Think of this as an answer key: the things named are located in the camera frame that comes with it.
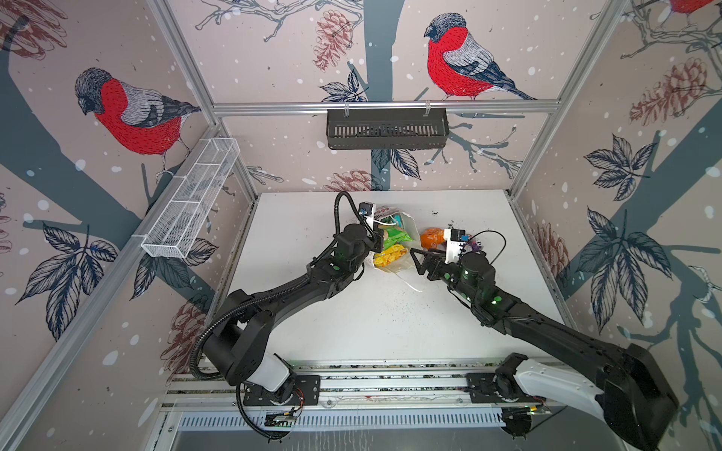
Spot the right thin black cable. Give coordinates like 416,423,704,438
464,229,508,266

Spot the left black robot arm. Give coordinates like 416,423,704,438
189,224,383,386

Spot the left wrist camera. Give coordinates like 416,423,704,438
358,202,376,227

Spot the aluminium mounting rail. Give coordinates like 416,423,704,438
162,360,599,412

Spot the black hanging wire basket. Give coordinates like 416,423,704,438
326,108,449,150

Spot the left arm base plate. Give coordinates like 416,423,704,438
243,375,321,407

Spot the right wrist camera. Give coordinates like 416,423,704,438
444,229,470,264

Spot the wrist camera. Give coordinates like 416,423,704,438
358,202,376,227
444,229,470,264

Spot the white printed paper bag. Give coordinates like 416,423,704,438
367,206,422,292

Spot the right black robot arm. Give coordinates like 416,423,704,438
410,249,679,450

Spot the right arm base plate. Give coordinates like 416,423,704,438
464,372,546,404

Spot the green chips bag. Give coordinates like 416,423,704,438
380,218,414,251

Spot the left black corrugated cable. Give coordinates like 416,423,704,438
188,191,368,441

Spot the yellow snack packet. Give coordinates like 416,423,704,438
373,244,408,268

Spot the white mesh wall basket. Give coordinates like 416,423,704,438
141,137,240,259

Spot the orange snack packet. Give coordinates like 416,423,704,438
420,227,447,250

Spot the purple candy packet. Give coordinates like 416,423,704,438
462,236,483,253

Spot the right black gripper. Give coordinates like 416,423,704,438
413,245,482,306

